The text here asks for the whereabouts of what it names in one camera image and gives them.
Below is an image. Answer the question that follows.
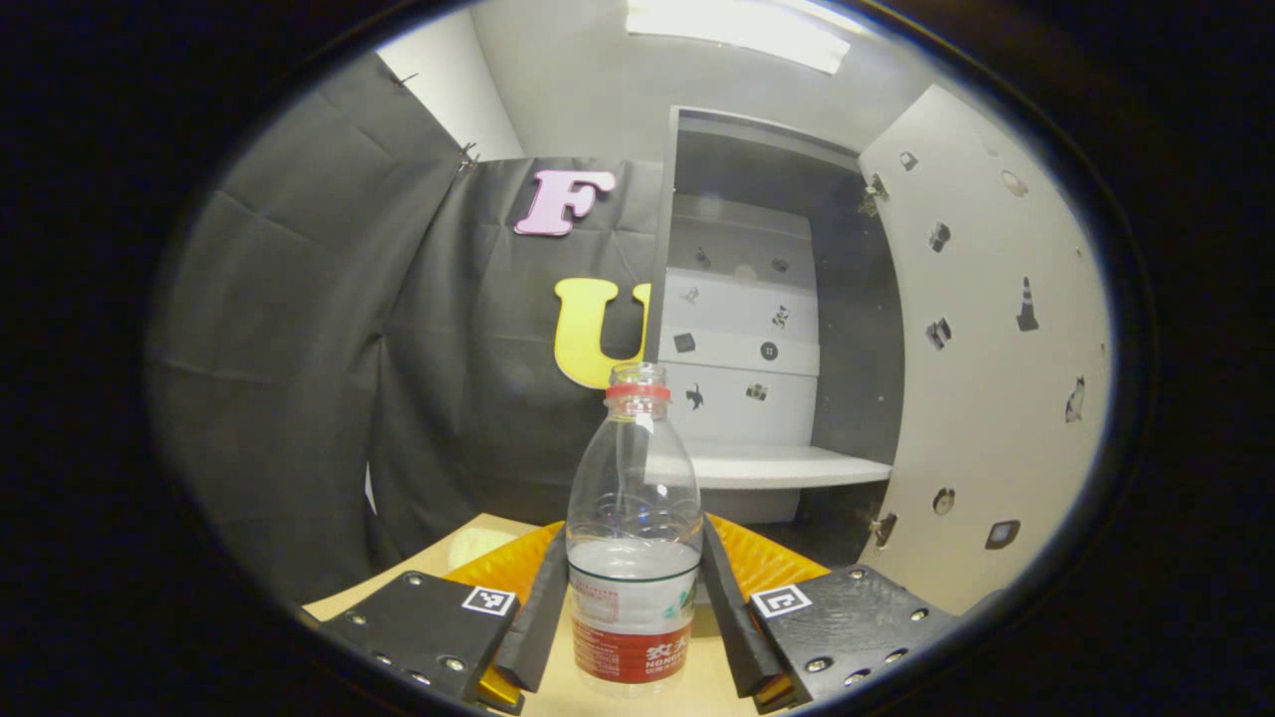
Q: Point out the black backdrop cloth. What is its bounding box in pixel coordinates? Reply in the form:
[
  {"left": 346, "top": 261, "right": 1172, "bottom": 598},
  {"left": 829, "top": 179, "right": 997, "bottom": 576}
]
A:
[{"left": 149, "top": 52, "right": 668, "bottom": 608}]

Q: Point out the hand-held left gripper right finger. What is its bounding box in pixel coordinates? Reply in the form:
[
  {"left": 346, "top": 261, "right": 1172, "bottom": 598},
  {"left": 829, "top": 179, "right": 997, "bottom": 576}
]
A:
[{"left": 700, "top": 513, "right": 962, "bottom": 715}]

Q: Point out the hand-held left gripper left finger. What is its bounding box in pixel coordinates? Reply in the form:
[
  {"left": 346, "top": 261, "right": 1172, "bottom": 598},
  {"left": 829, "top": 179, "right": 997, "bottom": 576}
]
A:
[{"left": 319, "top": 518, "right": 569, "bottom": 716}]

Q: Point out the clear plastic bottle red label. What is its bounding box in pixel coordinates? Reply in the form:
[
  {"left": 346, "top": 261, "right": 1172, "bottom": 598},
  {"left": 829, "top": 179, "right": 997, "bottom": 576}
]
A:
[{"left": 565, "top": 361, "right": 704, "bottom": 700}]

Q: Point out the long ceiling light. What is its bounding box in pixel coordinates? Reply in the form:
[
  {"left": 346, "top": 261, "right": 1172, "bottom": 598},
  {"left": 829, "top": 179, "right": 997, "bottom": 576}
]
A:
[{"left": 626, "top": 0, "right": 853, "bottom": 76}]

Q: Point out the grey cabinet door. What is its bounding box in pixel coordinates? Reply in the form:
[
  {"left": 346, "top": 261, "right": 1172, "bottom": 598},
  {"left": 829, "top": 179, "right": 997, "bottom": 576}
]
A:
[{"left": 857, "top": 83, "right": 1114, "bottom": 616}]

